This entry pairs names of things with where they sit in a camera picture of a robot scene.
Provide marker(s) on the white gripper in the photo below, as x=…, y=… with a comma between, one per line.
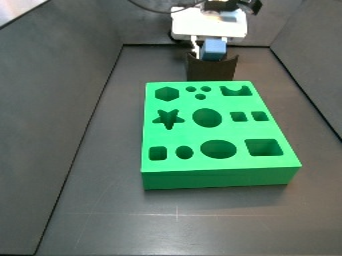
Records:
x=195, y=24

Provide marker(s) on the blue rectangular block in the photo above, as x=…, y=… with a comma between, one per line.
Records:
x=210, y=50

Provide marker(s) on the black curved fixture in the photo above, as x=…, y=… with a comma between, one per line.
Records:
x=201, y=70

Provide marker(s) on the green foam shape board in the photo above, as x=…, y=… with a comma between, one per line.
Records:
x=210, y=136

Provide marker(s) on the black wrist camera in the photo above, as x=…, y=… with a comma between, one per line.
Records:
x=249, y=6

